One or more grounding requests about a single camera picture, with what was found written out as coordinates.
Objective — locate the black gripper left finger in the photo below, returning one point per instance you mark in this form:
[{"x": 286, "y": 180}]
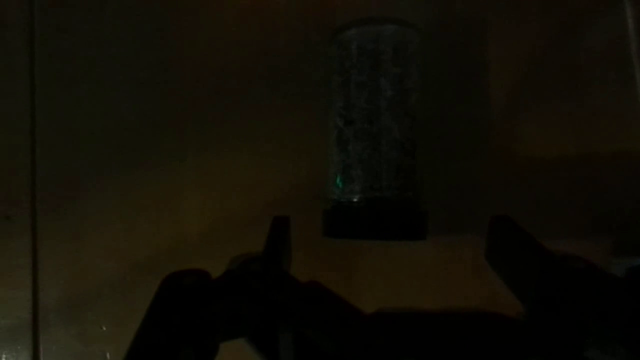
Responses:
[{"x": 276, "y": 256}]

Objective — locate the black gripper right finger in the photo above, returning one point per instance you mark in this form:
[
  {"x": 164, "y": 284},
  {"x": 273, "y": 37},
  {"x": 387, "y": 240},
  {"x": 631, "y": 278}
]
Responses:
[{"x": 526, "y": 262}]

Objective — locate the small clear bottle dark cap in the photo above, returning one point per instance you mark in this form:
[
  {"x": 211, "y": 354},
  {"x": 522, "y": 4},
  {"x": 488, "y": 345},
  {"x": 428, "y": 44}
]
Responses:
[{"x": 374, "y": 127}]

